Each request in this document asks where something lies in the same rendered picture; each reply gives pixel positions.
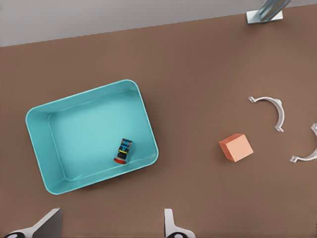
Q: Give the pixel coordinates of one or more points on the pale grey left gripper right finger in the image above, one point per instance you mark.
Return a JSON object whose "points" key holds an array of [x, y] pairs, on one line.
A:
{"points": [[171, 224]]}

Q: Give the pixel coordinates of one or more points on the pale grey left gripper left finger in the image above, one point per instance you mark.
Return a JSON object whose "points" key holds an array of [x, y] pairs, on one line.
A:
{"points": [[47, 224]]}

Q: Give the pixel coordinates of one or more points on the red push button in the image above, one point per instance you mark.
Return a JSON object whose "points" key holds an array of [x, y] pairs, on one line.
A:
{"points": [[123, 150]]}

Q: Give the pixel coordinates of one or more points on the blue storage box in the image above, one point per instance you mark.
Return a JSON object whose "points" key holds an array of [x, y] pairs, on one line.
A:
{"points": [[91, 136]]}

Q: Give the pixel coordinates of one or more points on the orange cube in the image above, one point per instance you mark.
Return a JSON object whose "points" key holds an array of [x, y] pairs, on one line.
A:
{"points": [[236, 148]]}

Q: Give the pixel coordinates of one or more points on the white curved pipe clamp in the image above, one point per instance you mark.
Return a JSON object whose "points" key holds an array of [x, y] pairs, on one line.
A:
{"points": [[278, 109], [309, 155]]}

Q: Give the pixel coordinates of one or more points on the silver frame post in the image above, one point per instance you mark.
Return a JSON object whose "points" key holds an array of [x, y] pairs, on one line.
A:
{"points": [[266, 12]]}

